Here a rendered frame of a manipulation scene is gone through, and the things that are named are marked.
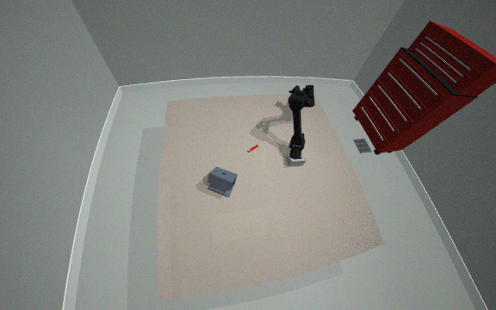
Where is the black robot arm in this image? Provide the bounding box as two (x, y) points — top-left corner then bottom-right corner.
(288, 85), (315, 159)

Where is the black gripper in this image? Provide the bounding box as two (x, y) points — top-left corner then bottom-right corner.
(289, 85), (300, 94)

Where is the dark blue-grey sloped panel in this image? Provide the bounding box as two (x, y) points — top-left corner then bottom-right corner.
(208, 167), (237, 197)

